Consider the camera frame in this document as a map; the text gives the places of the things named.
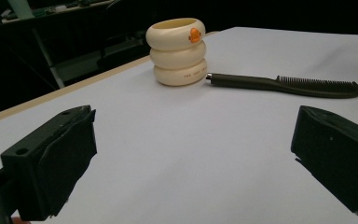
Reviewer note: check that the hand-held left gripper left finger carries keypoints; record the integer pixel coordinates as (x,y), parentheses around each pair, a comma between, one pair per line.
(59,161)

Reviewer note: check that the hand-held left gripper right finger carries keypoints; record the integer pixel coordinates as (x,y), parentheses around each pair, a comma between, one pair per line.
(338,155)

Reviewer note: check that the cream ringed cup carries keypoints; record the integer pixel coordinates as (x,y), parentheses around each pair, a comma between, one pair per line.
(177,59)

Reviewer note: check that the metal stand leg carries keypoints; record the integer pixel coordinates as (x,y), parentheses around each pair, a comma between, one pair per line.
(48,59)

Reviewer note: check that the white table mat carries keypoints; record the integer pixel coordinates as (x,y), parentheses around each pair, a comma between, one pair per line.
(199,140)

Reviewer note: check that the cluttered background desk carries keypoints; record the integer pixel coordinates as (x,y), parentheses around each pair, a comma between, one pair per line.
(52,11)

